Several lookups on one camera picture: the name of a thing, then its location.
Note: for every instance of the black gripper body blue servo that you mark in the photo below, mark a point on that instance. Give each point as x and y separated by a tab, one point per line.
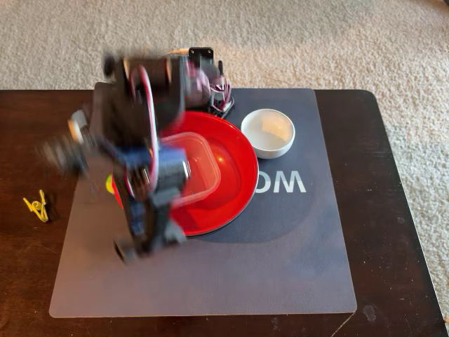
151	218

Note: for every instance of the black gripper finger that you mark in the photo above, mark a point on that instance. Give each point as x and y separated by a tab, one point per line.
166	221
135	224

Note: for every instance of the clear plastic square container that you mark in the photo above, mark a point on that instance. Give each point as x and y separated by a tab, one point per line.
203	168

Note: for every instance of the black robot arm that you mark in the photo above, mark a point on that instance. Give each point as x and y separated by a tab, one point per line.
119	112

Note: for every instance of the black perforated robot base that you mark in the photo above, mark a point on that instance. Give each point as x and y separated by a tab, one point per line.
221	102

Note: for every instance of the large red bowl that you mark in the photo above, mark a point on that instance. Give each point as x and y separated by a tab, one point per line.
228	196

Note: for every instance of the small white bowl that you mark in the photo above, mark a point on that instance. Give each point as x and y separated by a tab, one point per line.
270	147

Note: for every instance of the grey mouse mat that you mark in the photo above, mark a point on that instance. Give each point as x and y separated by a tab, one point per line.
263	274

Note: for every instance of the small wrist board camera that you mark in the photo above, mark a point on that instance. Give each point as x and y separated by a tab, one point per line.
63	154

